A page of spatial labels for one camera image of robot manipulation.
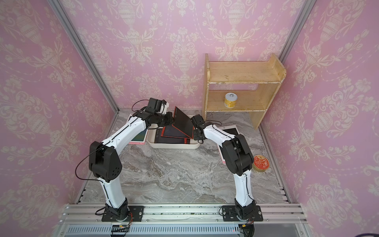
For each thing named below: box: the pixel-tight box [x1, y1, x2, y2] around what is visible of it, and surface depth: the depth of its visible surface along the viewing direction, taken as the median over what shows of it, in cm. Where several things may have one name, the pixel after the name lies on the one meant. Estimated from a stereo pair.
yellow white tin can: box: [224, 92, 238, 109], surface depth 93 cm
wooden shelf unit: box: [202, 53, 287, 130], surface depth 85 cm
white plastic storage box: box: [146, 125, 201, 150], surface depth 102 cm
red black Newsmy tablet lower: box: [154, 128, 190, 145], surface depth 105 cm
